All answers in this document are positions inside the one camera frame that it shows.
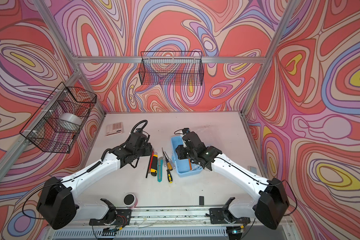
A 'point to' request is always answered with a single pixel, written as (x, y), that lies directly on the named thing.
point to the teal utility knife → (160, 165)
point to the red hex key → (150, 162)
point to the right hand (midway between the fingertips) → (179, 153)
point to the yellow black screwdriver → (169, 176)
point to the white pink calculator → (113, 129)
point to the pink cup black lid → (130, 200)
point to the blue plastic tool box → (181, 165)
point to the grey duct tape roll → (69, 122)
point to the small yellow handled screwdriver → (168, 161)
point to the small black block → (201, 200)
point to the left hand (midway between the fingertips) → (149, 147)
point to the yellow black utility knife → (154, 167)
